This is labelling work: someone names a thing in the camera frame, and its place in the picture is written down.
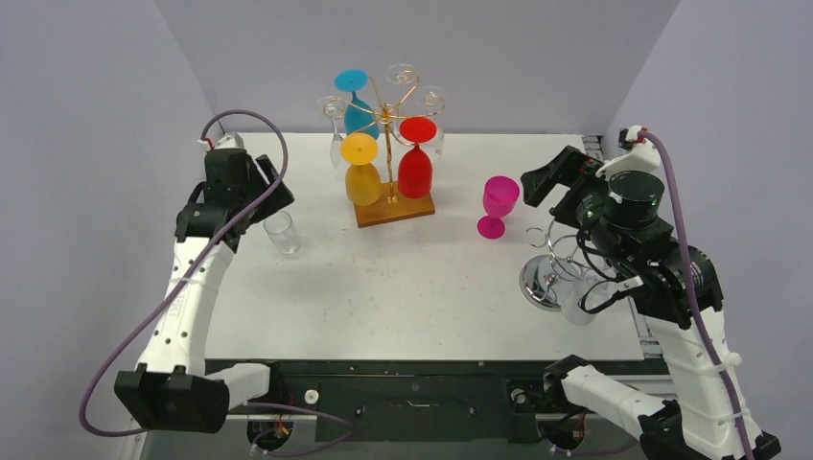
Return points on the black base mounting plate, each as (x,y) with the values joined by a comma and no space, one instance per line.
(425,401)

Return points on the clear glass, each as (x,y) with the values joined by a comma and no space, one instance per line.
(332,109)
(431,101)
(402,74)
(282,233)
(578,301)

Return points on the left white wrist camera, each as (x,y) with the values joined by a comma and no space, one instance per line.
(230,140)

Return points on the yellow plastic wine glass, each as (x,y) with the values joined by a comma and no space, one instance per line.
(362,179)

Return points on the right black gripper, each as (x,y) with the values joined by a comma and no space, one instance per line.
(569,193)

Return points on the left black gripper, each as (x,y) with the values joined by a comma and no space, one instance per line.
(265,175)

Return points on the clear glass on gold rack back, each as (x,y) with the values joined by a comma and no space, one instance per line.
(402,74)

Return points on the chrome wire glass rack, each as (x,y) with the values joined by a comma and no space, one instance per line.
(557,275)

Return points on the aluminium rail right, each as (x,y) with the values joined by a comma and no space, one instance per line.
(593,146)

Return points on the red plastic wine glass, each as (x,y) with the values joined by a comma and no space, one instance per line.
(415,171)

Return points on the blue plastic wine glass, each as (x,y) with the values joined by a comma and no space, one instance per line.
(359,116)

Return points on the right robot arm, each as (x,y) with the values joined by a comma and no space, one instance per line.
(675,289)

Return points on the pink plastic wine glass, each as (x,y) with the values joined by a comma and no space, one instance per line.
(500,196)

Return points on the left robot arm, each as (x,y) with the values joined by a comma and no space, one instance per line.
(168,388)

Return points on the gold wire glass rack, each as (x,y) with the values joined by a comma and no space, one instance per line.
(392,206)

